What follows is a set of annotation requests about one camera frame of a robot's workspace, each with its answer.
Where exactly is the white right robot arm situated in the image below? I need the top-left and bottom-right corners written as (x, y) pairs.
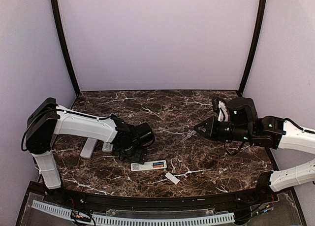
top-left (194, 116), bottom-right (315, 203)

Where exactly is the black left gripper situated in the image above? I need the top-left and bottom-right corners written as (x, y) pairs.
top-left (112, 145), bottom-right (148, 165)

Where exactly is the white remote back side up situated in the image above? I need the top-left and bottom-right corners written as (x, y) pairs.
top-left (80, 138), bottom-right (97, 159)

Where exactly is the white battery cover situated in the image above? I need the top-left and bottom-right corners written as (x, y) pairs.
top-left (165, 172), bottom-right (180, 185)

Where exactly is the black right frame post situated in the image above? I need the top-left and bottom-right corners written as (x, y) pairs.
top-left (237, 0), bottom-right (267, 97)

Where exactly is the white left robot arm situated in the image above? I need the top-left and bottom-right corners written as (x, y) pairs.
top-left (21, 97), bottom-right (155, 204)

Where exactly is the white slotted cable duct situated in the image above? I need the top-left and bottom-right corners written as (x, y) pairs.
top-left (31, 200), bottom-right (235, 226)

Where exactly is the black left frame post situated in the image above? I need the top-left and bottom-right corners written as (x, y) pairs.
top-left (50, 0), bottom-right (81, 96)

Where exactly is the clear handled screwdriver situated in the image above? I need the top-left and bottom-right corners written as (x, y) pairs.
top-left (181, 130), bottom-right (196, 142)

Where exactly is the white remote with buttons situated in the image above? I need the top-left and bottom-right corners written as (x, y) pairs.
top-left (130, 160), bottom-right (167, 172)

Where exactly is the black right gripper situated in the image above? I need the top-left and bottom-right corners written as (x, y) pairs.
top-left (194, 115), bottom-right (253, 142)

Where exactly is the black frame post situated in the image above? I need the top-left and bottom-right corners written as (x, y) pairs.
top-left (50, 0), bottom-right (81, 96)
top-left (237, 0), bottom-right (267, 97)

